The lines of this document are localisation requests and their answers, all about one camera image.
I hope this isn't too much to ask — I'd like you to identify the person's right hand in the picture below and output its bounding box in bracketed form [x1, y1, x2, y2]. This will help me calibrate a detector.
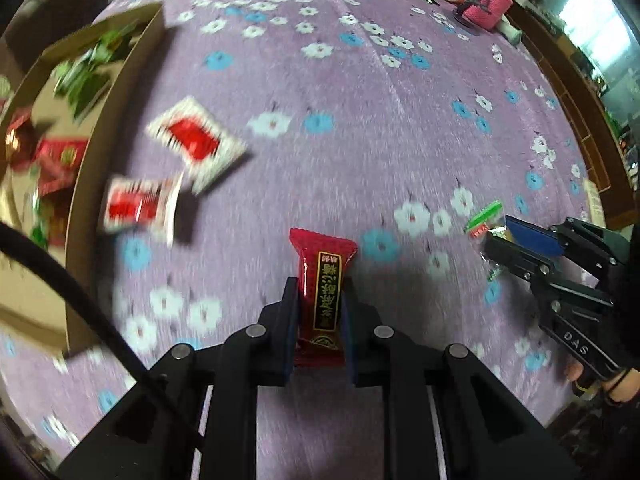
[564, 360, 640, 405]

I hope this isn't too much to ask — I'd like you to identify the black cable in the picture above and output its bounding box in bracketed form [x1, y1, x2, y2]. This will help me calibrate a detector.
[0, 221, 206, 461]

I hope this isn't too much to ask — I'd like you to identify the pile of green snack packets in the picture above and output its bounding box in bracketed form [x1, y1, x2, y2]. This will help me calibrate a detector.
[50, 30, 140, 122]

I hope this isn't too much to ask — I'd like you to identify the cardboard box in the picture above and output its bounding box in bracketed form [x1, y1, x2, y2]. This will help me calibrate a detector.
[0, 2, 167, 357]

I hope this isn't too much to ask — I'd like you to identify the dark red triangular snack packet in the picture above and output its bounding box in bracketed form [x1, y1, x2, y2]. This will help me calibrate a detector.
[4, 110, 42, 172]

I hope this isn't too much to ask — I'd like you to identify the small white red snack packet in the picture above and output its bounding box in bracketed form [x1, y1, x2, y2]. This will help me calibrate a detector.
[97, 172, 185, 247]

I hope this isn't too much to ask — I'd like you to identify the clear green-edged snack packet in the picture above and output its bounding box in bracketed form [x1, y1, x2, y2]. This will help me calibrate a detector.
[464, 200, 507, 282]

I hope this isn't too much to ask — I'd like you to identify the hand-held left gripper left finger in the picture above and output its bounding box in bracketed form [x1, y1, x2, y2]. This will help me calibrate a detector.
[57, 276, 301, 480]

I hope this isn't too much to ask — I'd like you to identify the large white red snack packet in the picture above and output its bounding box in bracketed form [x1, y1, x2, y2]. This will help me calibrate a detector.
[145, 96, 249, 196]

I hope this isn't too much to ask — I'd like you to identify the purple floral blanket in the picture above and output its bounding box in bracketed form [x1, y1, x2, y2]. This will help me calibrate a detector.
[0, 0, 616, 480]

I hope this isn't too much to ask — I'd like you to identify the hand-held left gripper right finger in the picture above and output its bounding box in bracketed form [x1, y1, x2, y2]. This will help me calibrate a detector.
[342, 278, 571, 480]

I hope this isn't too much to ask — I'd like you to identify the long red snack packet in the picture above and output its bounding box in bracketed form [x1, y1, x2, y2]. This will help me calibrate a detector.
[289, 227, 359, 367]

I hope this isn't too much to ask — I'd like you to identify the wooden bed frame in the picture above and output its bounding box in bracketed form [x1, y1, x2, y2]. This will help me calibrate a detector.
[510, 0, 640, 231]

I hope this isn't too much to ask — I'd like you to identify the bright red pillow snack packet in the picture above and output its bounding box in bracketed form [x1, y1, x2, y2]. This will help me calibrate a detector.
[30, 137, 90, 196]

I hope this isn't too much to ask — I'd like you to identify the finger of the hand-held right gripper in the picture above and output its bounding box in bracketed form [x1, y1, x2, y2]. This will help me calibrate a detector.
[482, 233, 557, 284]
[502, 215, 629, 267]

